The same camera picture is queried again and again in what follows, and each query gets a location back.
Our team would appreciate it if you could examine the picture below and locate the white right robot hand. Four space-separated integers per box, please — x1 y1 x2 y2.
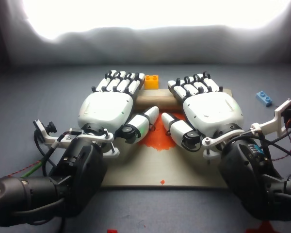
161 71 244 153

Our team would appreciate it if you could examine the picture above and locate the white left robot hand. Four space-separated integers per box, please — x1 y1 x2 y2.
77 69 160 145

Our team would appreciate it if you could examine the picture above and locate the wooden rolling pin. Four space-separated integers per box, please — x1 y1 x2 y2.
135 96 182 113

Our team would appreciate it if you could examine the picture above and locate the blue flat toy brick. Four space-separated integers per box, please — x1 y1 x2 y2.
255 90 274 107

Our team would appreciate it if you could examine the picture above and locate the yellow toy brick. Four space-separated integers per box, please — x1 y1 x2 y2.
144 74 160 90

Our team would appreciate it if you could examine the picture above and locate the flat orange play dough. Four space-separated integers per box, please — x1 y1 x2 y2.
138 112 185 152

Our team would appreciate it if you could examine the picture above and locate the white backdrop sheet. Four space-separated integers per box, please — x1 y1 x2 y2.
0 0 291 66

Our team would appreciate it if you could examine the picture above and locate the light wooden board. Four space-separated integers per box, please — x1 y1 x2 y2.
100 88 233 189

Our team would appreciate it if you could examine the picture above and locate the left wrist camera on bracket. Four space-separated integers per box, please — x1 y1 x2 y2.
33 118 75 148

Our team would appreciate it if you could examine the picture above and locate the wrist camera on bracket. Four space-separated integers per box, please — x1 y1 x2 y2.
251 98 291 139
33 118 75 148

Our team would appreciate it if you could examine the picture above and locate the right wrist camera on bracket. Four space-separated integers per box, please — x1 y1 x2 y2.
251 98 291 139

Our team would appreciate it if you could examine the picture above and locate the green cable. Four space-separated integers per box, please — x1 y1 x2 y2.
21 160 44 180

